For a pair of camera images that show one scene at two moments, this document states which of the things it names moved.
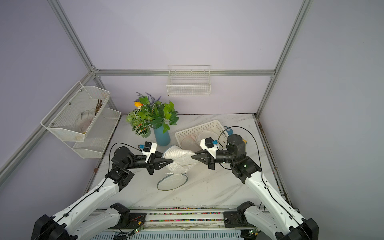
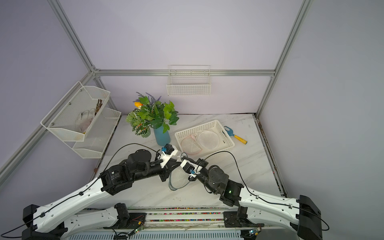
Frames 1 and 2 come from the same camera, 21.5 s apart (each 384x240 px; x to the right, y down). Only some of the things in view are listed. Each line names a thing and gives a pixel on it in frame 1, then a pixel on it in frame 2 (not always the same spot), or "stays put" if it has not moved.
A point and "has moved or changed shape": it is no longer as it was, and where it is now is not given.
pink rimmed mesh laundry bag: (190, 144) stays put
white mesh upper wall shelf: (71, 118) stays put
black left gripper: (154, 162) -> (167, 168)
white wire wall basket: (189, 80) stays put
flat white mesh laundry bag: (205, 134) stays put
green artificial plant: (150, 113) stays put
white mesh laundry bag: (176, 177) has moved or changed shape
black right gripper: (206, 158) -> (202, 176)
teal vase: (162, 139) stays put
